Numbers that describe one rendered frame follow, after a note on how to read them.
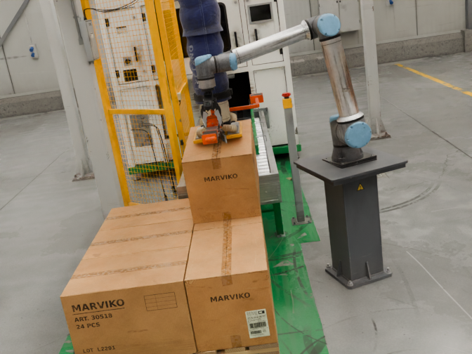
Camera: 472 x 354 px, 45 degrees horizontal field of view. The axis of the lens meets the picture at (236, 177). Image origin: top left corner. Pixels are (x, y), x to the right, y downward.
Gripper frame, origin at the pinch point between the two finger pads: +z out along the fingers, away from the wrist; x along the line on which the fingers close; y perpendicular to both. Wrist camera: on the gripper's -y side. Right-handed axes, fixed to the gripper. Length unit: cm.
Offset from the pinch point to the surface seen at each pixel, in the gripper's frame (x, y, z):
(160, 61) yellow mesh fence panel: 44, 143, -26
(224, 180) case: -0.9, 8.3, 33.9
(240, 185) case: -9.5, 8.6, 38.6
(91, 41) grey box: 91, 137, -48
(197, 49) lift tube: 4.8, 31.0, -38.4
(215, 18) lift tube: -8, 34, -54
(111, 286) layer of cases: 56, -55, 60
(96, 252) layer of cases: 74, -12, 59
